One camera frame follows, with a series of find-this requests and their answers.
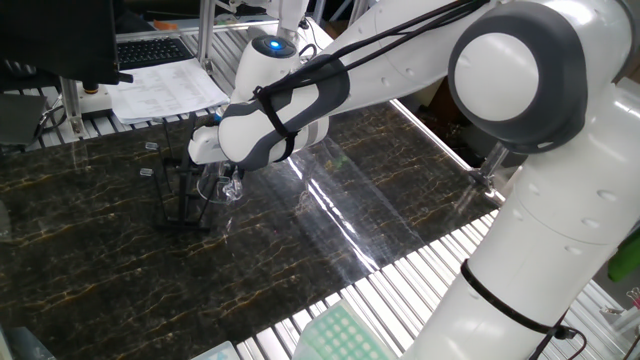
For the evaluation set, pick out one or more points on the black computer monitor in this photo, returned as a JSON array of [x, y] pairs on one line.
[[55, 40]]

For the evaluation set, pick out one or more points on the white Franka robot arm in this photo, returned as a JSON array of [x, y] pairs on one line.
[[500, 150]]

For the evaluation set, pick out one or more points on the green cutting mat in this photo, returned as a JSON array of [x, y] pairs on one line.
[[625, 255]]

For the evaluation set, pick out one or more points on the green pipette tip box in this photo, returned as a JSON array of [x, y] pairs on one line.
[[340, 335]]

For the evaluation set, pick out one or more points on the small orange tool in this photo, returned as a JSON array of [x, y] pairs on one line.
[[165, 25]]

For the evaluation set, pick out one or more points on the tall aluminium profile post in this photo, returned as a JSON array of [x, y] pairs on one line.
[[205, 35]]

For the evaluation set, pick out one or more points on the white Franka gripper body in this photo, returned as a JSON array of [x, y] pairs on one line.
[[205, 145]]

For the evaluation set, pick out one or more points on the white printed paper sheets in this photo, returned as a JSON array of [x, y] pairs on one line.
[[165, 90]]

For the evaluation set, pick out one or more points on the black flat pad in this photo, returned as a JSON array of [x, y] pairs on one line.
[[22, 120]]

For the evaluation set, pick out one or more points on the short aluminium profile post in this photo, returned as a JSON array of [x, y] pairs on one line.
[[74, 107]]

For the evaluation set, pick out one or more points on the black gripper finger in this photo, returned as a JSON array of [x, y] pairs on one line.
[[238, 173]]

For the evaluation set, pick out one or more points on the black computer keyboard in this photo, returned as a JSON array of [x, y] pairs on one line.
[[152, 50]]

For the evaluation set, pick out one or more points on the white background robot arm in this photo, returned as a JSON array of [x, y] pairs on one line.
[[290, 15]]

